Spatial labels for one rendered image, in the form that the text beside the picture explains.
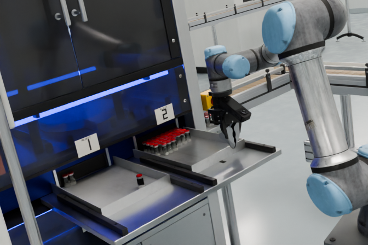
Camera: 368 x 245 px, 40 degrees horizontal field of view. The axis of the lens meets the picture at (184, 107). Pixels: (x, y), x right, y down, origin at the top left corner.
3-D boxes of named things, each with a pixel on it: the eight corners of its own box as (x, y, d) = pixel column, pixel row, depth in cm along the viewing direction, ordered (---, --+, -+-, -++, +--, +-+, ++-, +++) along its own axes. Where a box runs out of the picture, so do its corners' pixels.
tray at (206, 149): (134, 157, 191) (132, 149, 190) (184, 134, 206) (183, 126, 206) (193, 175, 165) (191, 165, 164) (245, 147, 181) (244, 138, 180)
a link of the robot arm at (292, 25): (389, 203, 121) (326, -12, 121) (341, 225, 116) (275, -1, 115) (356, 199, 132) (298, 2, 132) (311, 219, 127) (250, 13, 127)
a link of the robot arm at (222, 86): (235, 76, 170) (218, 82, 165) (237, 88, 171) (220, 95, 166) (219, 75, 176) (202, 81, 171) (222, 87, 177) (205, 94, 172)
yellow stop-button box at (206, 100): (197, 109, 209) (194, 93, 207) (209, 104, 214) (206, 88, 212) (209, 111, 204) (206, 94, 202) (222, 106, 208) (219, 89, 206)
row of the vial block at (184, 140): (153, 156, 188) (151, 145, 187) (188, 139, 199) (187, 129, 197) (157, 157, 186) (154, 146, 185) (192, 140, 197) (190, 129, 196)
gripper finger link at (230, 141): (224, 146, 180) (220, 122, 177) (236, 149, 175) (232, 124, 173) (218, 149, 178) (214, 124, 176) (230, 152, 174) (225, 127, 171)
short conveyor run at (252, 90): (194, 136, 213) (188, 101, 209) (171, 131, 225) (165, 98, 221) (293, 90, 253) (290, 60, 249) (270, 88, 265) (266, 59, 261)
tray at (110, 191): (52, 192, 173) (50, 182, 172) (115, 164, 188) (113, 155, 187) (103, 219, 147) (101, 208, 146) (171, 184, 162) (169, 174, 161)
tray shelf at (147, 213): (41, 203, 170) (39, 198, 170) (193, 133, 211) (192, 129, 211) (116, 248, 134) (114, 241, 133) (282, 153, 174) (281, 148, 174)
